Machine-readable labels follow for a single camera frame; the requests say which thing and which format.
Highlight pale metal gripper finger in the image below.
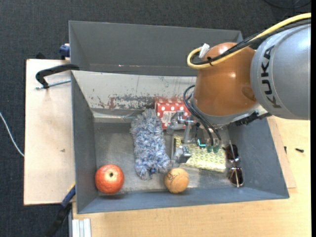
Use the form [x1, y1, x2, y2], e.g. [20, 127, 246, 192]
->
[171, 144, 193, 164]
[167, 110, 195, 133]

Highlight red box with white dots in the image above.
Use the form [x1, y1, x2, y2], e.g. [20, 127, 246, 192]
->
[155, 97, 193, 130]

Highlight tan ball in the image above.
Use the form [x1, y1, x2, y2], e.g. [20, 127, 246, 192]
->
[164, 167, 190, 195]

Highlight blue and white fluffy duster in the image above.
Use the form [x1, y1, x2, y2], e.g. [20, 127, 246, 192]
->
[129, 108, 171, 181]

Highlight dark sunglasses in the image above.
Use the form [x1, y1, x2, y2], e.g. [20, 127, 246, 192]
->
[223, 143, 245, 189]

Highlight grey metal bin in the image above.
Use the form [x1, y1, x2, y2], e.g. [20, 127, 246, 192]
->
[68, 20, 290, 215]

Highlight red apple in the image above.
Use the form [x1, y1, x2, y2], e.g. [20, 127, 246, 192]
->
[94, 163, 125, 195]

